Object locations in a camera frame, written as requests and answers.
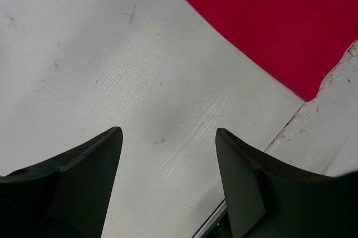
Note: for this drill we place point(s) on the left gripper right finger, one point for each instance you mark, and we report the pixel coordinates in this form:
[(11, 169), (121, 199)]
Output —
[(266, 197)]

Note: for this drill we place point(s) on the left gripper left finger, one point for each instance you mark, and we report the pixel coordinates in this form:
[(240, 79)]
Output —
[(64, 196)]

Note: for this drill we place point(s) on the red t shirt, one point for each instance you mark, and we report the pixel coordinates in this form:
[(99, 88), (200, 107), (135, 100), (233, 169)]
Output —
[(298, 42)]

